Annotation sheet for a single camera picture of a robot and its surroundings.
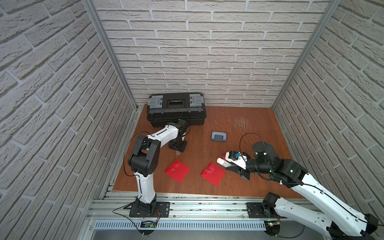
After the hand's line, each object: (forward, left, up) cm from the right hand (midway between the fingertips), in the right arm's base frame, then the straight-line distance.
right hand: (230, 163), depth 67 cm
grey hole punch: (+28, -1, -20) cm, 35 cm away
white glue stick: (-1, +4, +4) cm, 6 cm away
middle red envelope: (+3, +6, -22) cm, 23 cm away
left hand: (+21, +25, -19) cm, 38 cm away
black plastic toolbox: (+41, +34, -3) cm, 54 cm away
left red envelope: (+7, +27, -23) cm, 36 cm away
